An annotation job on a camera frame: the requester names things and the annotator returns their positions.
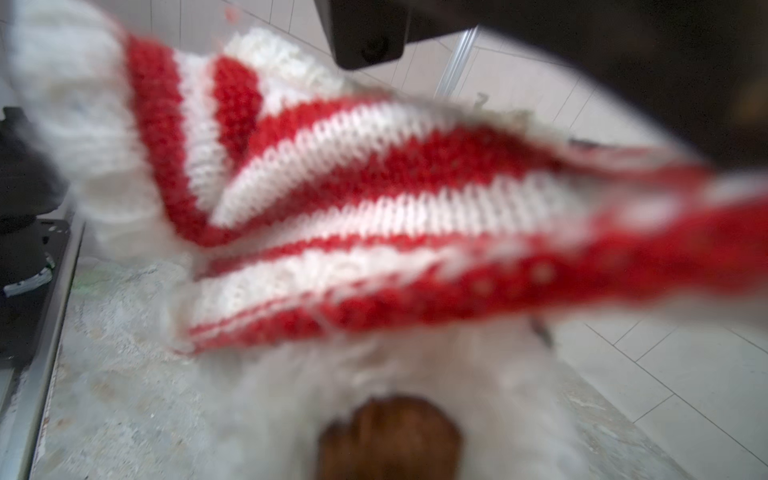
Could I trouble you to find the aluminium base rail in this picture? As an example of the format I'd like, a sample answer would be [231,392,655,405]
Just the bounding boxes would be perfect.
[1,214,85,479]

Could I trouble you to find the red white striped knit sweater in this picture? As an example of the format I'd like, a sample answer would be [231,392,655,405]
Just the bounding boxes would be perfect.
[11,0,768,355]

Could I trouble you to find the white teddy bear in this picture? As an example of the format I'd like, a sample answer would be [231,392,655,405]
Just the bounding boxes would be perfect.
[195,317,585,479]

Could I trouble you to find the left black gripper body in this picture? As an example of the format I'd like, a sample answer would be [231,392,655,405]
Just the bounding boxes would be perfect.
[316,0,767,168]

